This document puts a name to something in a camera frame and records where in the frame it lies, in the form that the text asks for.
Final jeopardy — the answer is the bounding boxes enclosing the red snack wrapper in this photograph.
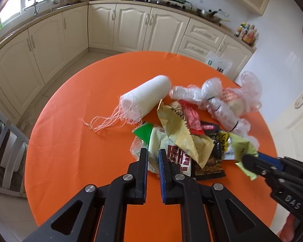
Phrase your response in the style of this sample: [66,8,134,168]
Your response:
[178,99,205,136]

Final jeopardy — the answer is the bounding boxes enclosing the orange round tablecloth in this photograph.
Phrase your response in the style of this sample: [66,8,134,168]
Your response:
[25,51,277,241]

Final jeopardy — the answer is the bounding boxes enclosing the bubble wrap bundle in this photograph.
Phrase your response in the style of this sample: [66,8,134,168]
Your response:
[169,78,251,138]

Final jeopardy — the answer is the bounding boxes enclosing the black snack packet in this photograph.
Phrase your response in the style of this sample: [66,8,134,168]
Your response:
[194,121,225,180]

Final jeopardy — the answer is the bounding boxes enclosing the wooden slat chair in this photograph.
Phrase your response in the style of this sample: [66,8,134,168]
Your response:
[0,110,29,198]

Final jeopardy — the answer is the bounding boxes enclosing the cream kitchen cabinets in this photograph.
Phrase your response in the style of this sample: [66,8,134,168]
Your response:
[0,1,255,123]

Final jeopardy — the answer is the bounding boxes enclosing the yellow snack wrapper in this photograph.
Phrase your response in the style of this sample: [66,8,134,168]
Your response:
[157,101,215,168]

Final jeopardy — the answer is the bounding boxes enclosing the white rice bag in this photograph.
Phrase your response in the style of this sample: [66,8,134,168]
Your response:
[205,51,233,75]

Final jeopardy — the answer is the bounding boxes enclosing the condiment bottles group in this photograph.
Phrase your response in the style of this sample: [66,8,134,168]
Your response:
[234,22,259,46]

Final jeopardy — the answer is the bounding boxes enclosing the light green snack bag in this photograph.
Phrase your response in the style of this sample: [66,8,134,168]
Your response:
[229,133,259,181]

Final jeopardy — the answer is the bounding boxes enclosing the white panel door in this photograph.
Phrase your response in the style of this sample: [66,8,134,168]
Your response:
[267,77,303,172]

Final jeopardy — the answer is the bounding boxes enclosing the white red snack bag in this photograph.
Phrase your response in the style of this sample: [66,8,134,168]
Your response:
[130,122,191,176]

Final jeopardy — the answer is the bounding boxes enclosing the sink faucet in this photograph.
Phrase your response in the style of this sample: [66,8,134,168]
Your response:
[28,0,40,18]

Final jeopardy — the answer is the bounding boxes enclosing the clear bag with bun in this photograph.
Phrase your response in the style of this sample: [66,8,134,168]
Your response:
[222,71,262,117]

